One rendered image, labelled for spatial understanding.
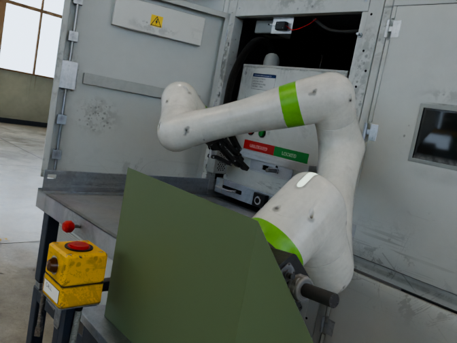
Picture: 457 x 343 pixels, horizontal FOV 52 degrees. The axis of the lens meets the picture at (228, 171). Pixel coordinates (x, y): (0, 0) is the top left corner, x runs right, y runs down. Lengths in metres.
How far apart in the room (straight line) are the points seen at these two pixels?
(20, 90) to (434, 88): 11.94
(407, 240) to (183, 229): 0.78
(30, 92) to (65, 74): 11.11
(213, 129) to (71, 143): 0.75
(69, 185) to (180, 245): 0.88
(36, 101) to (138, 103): 11.15
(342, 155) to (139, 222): 0.58
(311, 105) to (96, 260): 0.63
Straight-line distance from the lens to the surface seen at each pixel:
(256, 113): 1.21
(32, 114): 12.99
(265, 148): 1.77
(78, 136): 1.85
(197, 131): 1.26
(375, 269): 1.46
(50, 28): 13.17
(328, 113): 1.20
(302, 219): 0.84
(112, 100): 1.86
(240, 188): 1.83
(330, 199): 0.88
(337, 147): 1.24
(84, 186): 1.62
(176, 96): 1.35
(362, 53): 1.54
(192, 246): 0.74
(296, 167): 1.62
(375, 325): 1.47
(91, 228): 1.27
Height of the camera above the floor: 1.18
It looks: 7 degrees down
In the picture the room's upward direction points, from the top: 11 degrees clockwise
